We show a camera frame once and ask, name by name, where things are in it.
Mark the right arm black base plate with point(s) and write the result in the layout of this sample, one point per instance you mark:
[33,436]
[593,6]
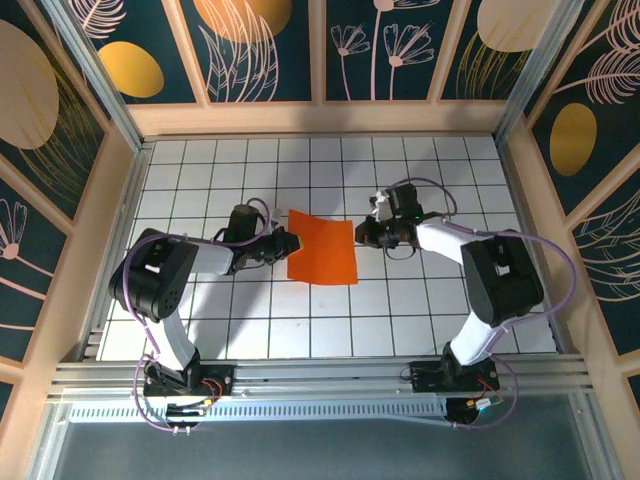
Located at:
[425,380]

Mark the long aluminium frame rail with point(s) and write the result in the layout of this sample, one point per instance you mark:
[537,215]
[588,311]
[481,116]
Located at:
[325,370]

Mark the aluminium side rail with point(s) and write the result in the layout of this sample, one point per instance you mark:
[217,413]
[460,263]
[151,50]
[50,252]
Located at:
[122,240]
[515,190]

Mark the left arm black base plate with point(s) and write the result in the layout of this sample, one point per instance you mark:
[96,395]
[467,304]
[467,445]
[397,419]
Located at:
[220,381]

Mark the short aluminium frame post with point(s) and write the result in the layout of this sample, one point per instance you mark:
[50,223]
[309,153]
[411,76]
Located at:
[592,445]
[47,445]

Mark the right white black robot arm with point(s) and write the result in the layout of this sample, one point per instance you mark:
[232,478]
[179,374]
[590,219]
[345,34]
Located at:
[500,280]

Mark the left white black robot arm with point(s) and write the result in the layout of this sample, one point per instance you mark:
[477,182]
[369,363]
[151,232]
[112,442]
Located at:
[150,270]

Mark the orange square paper sheet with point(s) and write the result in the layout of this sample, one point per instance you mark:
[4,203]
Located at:
[325,250]

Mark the aluminium corner post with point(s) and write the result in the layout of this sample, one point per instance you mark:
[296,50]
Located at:
[530,75]
[95,80]

